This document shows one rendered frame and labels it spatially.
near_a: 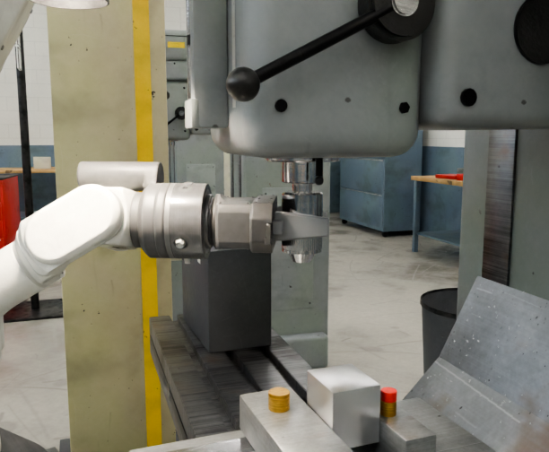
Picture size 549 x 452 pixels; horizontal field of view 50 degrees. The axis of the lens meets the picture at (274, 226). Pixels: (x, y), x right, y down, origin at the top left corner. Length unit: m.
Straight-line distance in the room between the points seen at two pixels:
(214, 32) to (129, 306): 1.90
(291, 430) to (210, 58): 0.38
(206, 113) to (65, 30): 1.78
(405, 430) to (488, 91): 0.34
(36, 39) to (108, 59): 7.39
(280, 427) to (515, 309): 0.46
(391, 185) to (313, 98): 7.40
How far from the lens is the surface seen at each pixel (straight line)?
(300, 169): 0.66
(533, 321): 0.91
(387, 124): 0.61
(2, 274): 0.73
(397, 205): 8.05
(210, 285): 1.06
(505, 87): 0.67
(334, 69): 0.59
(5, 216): 5.20
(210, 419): 0.86
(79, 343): 2.49
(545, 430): 0.85
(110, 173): 0.72
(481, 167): 1.01
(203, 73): 0.63
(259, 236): 0.63
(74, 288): 2.43
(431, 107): 0.64
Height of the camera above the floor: 1.33
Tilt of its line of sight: 9 degrees down
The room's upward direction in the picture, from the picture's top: straight up
